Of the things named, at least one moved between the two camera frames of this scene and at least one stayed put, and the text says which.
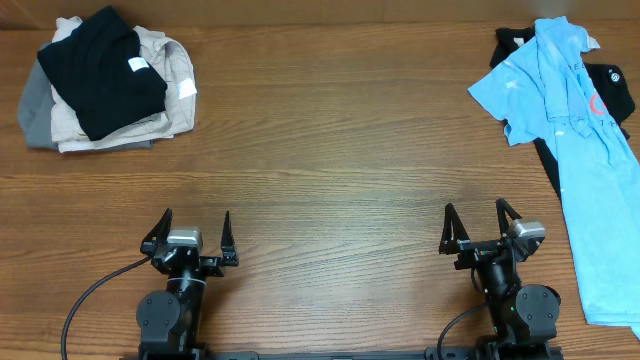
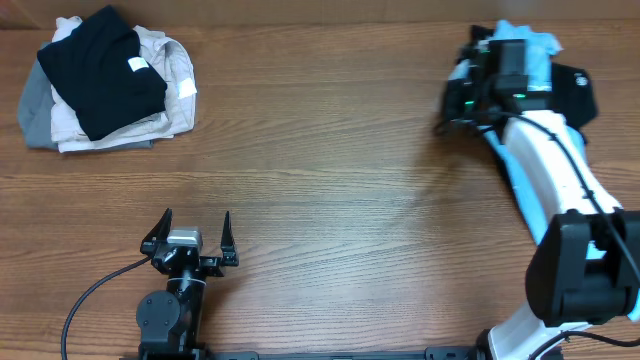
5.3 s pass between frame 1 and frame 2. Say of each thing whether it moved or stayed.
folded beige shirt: stayed
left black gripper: stayed
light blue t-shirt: moved
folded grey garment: stayed
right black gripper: moved
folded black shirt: stayed
